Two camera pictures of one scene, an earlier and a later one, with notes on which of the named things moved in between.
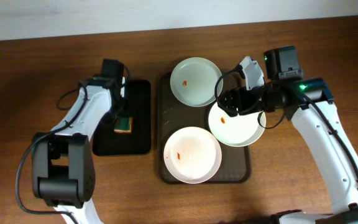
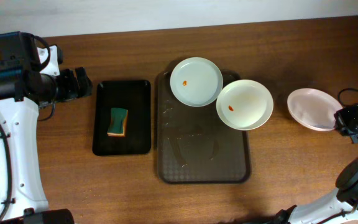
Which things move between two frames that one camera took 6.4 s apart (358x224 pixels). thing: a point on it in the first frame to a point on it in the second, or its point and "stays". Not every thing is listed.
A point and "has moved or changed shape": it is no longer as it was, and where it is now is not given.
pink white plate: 192,155 has moved or changed shape
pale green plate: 193,80 stays
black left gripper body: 119,112 to 68,86
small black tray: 105,142 stays
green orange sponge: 123,125 has moved or changed shape
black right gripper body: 233,101 to 347,121
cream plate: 237,130 has moved or changed shape
